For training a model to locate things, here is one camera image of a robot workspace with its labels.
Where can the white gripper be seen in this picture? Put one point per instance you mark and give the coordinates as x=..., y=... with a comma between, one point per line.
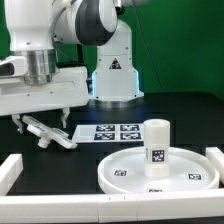
x=68, y=89

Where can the white cross table base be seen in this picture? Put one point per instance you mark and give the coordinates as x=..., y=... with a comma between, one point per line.
x=47, y=134

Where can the white round table top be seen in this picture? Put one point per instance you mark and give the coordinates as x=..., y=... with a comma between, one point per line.
x=136, y=170

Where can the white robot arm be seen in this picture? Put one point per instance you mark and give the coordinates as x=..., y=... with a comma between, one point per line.
x=30, y=78

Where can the white marker tag sheet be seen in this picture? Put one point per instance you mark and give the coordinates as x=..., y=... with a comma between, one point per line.
x=108, y=133

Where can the white left fence bar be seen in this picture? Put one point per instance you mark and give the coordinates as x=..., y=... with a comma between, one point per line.
x=10, y=170

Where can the white right fence bar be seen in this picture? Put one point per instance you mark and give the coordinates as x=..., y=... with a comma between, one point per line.
x=216, y=157

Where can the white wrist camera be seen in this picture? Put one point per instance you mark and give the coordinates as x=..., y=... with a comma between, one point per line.
x=13, y=66

